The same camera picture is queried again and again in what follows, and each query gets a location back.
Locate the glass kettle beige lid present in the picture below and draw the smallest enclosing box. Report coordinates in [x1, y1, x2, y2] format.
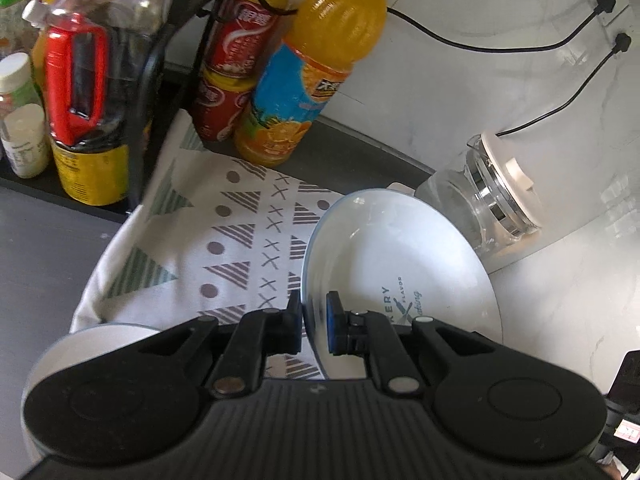
[414, 133, 544, 259]

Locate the dark soy sauce bottle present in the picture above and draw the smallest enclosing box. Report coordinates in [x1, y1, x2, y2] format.
[38, 0, 164, 206]

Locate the patterned white table mat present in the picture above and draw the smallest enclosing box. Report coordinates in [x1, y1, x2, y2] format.
[68, 108, 346, 380]

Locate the white condiment jar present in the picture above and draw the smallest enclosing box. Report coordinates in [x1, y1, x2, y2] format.
[0, 52, 51, 179]

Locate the orange juice bottle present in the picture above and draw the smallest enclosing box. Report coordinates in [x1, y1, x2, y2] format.
[233, 0, 387, 167]

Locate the red soda can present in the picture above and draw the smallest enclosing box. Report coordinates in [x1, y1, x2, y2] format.
[191, 68, 257, 142]
[204, 0, 280, 79]

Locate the white plate bakery print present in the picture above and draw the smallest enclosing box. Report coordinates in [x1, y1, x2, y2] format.
[300, 188, 503, 379]

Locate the black kettle power cable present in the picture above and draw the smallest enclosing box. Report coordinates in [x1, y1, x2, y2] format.
[494, 31, 634, 138]

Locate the white plate sweet print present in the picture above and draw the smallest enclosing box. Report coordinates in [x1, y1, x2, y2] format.
[22, 323, 162, 461]

